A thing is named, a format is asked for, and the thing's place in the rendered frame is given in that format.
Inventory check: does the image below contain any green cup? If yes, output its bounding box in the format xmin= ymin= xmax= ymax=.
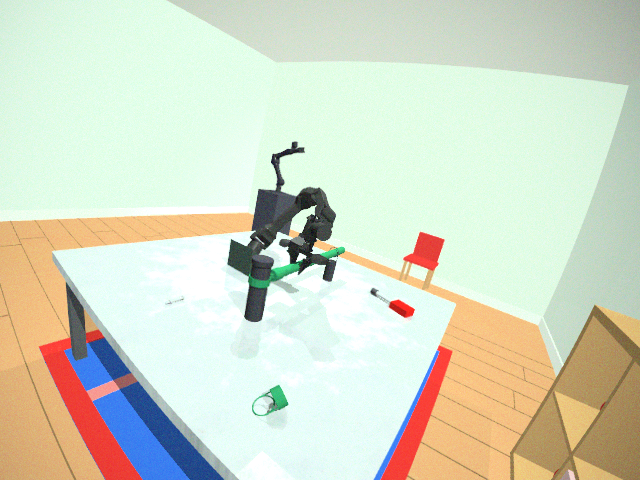
xmin=248 ymin=267 xmax=284 ymax=288

